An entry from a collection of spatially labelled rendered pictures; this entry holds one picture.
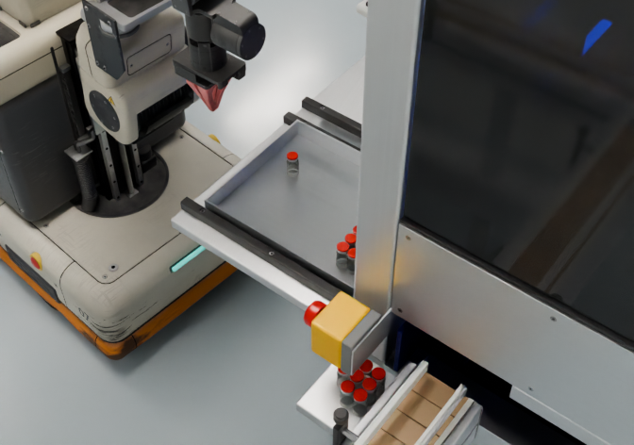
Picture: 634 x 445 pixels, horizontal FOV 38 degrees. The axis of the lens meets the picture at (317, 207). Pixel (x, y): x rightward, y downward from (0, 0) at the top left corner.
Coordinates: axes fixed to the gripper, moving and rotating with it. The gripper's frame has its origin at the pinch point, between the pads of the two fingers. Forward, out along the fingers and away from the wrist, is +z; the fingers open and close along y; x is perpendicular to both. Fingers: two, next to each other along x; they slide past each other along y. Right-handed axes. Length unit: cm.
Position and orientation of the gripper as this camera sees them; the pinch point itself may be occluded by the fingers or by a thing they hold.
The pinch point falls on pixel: (213, 105)
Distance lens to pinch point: 151.4
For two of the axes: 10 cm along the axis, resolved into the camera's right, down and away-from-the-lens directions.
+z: 0.0, 6.9, 7.3
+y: 7.9, 4.4, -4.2
